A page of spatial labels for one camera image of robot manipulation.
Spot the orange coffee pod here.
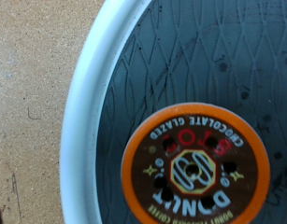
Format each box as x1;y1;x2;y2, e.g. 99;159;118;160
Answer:
120;102;272;224

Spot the white two-tier turntable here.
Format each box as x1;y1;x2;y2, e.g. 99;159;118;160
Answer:
59;0;287;224

